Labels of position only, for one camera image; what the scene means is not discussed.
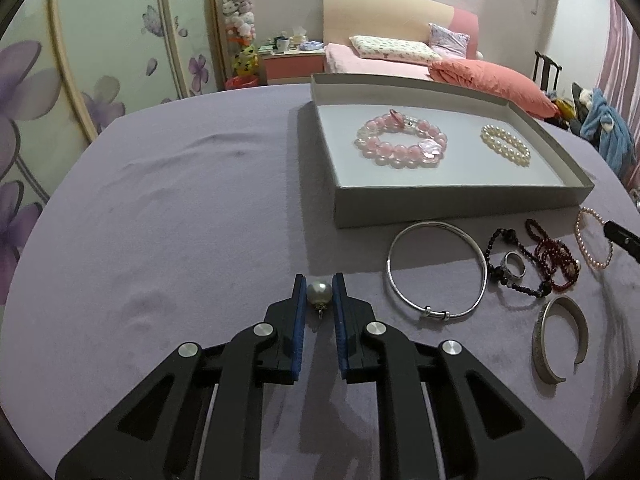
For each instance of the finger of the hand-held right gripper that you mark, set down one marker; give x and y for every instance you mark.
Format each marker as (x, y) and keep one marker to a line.
(622, 237)

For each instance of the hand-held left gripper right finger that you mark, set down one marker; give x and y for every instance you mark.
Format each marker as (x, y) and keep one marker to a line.
(340, 320)

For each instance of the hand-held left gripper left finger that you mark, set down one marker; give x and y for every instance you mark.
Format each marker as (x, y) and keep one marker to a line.
(299, 310)

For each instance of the pearl drop earring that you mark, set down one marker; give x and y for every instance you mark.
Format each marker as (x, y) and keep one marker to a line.
(318, 294)

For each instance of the thin silver bangle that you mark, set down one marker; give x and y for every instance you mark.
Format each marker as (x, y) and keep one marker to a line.
(481, 265)

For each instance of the grey cardboard box tray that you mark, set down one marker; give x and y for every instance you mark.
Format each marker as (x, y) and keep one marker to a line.
(430, 187)

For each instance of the blue plush garment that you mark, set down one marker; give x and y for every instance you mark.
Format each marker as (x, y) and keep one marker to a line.
(612, 130)

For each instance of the pile of colourful toys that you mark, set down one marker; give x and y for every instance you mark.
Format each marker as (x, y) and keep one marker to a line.
(562, 105)

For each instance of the pink curtain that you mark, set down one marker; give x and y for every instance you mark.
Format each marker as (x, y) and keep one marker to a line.
(622, 70)

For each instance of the dark wooden chair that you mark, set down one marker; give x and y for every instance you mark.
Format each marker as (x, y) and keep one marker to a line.
(545, 70)

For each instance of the folded orange duvet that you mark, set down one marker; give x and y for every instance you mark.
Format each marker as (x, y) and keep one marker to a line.
(495, 87)

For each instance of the red plastic bag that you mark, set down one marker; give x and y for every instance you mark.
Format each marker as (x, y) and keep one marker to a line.
(242, 83)

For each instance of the pink and cream nightstand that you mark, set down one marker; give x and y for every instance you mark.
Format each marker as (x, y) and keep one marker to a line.
(292, 66)

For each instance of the pink bed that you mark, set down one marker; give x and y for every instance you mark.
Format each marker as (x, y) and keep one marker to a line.
(380, 66)

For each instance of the small purple pillow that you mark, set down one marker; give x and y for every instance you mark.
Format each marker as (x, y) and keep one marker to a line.
(450, 41)

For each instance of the pale blue folded cloth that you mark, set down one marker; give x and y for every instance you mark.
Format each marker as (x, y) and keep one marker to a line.
(314, 46)

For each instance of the white mug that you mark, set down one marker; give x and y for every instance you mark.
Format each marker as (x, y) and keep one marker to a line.
(282, 45)

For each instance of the tissue box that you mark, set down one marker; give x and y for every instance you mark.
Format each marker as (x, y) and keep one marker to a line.
(299, 36)

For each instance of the white floral pillow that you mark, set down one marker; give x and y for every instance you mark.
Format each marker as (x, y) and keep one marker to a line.
(395, 50)

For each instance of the clear tube of plush toys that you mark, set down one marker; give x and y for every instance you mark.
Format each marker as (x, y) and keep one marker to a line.
(240, 15)

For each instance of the cream and pink headboard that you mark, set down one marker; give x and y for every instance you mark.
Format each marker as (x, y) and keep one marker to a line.
(380, 15)

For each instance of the floral sliding-door wardrobe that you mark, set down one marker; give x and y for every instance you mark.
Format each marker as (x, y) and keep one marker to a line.
(100, 70)

